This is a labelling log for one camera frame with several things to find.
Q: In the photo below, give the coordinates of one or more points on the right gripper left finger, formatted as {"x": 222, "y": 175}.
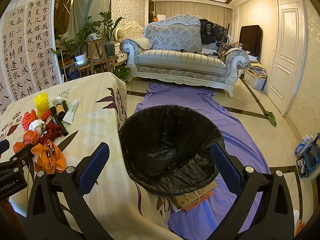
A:
{"x": 45, "y": 216}

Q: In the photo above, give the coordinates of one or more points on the storage box of items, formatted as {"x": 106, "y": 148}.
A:
{"x": 256, "y": 76}

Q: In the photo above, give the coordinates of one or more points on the cardboard books under bin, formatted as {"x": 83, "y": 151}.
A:
{"x": 190, "y": 200}

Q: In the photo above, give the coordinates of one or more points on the dark red crumpled wrapper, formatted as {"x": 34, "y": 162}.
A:
{"x": 51, "y": 133}

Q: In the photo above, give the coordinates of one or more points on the white potted plant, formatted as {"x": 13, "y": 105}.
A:
{"x": 75, "y": 46}

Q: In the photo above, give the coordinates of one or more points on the ornate white grey sofa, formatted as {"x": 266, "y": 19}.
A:
{"x": 171, "y": 50}

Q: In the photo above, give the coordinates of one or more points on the gold label black bottle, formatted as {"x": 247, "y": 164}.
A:
{"x": 61, "y": 107}

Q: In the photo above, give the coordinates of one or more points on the black lined trash bin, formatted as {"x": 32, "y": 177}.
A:
{"x": 166, "y": 149}

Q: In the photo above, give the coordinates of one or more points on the white panel door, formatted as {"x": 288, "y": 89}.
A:
{"x": 289, "y": 57}

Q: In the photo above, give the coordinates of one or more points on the beige window curtain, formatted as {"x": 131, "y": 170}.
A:
{"x": 213, "y": 13}

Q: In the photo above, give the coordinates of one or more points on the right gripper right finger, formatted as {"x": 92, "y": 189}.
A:
{"x": 263, "y": 207}

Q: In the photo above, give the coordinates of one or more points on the orange plastic bag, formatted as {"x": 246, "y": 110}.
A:
{"x": 49, "y": 158}

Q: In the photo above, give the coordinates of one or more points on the purple floor cloth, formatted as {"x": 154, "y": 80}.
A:
{"x": 202, "y": 220}

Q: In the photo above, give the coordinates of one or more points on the white tissue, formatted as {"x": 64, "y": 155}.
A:
{"x": 36, "y": 126}

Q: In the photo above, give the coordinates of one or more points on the blue basket with shoes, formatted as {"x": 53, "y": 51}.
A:
{"x": 307, "y": 155}

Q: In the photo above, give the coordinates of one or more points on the tall green plant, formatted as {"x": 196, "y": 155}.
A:
{"x": 108, "y": 33}

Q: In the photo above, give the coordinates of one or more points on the red orange foam net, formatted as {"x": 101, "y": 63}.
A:
{"x": 28, "y": 118}

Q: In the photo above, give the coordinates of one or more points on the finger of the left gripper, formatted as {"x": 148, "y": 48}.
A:
{"x": 4, "y": 146}

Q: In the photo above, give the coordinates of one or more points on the calligraphy screen panel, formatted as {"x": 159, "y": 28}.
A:
{"x": 27, "y": 39}

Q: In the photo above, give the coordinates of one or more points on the wooden plant stand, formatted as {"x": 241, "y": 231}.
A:
{"x": 98, "y": 61}

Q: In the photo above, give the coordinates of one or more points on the dark brown covered cabinet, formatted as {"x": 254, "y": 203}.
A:
{"x": 250, "y": 38}

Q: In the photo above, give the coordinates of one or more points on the black pen tube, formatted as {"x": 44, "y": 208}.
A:
{"x": 59, "y": 123}

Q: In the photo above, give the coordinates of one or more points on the floral cream tablecloth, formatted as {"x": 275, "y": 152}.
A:
{"x": 122, "y": 207}

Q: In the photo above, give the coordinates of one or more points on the black jacket on sofa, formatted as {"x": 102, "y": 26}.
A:
{"x": 212, "y": 32}

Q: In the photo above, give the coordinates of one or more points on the red label black bottle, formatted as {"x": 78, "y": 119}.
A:
{"x": 48, "y": 113}

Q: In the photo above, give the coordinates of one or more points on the yellow foam net bundle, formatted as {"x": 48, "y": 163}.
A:
{"x": 41, "y": 103}

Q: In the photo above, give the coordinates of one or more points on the white green tube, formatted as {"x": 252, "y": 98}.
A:
{"x": 69, "y": 116}

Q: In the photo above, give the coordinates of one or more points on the green mop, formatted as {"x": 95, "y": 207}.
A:
{"x": 269, "y": 115}

